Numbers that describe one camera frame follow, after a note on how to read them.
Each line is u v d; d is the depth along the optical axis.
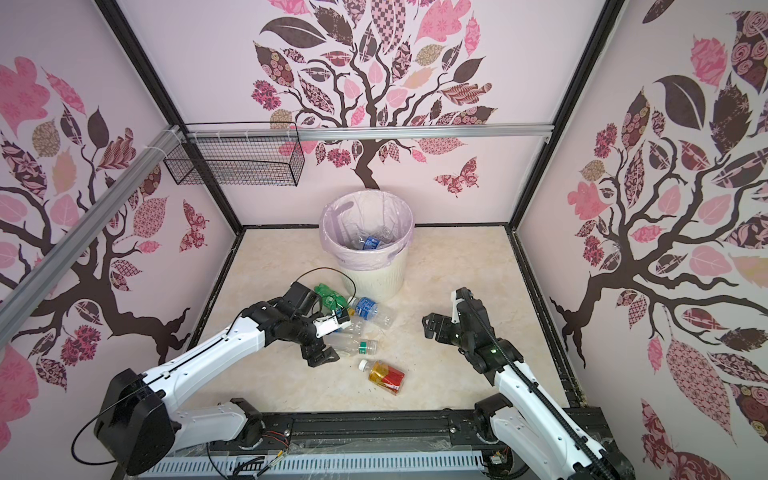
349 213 0.93
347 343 0.90
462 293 0.67
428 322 0.74
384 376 0.78
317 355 0.70
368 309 0.90
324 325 0.70
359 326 0.88
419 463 0.70
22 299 0.50
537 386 0.49
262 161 0.80
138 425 0.39
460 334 0.67
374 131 0.94
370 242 0.92
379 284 0.88
